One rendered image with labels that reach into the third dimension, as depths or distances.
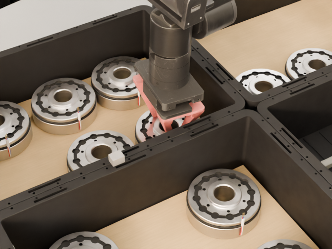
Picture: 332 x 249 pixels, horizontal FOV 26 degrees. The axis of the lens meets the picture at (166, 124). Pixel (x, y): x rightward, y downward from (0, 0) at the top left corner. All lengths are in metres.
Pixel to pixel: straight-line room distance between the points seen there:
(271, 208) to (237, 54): 0.35
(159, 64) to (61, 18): 0.65
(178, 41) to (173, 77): 0.06
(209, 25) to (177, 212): 0.26
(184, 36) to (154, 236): 0.27
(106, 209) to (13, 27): 0.70
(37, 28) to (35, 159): 0.53
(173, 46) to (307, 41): 0.43
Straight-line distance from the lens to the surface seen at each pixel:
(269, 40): 1.32
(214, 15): 0.99
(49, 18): 1.61
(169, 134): 0.98
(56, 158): 1.10
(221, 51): 1.29
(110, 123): 1.15
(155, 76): 0.99
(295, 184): 0.98
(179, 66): 0.98
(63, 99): 1.17
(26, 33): 1.57
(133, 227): 1.00
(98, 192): 0.95
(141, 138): 1.08
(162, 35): 0.95
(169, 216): 1.02
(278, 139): 0.99
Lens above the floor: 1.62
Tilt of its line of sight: 44 degrees down
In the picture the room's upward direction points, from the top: straight up
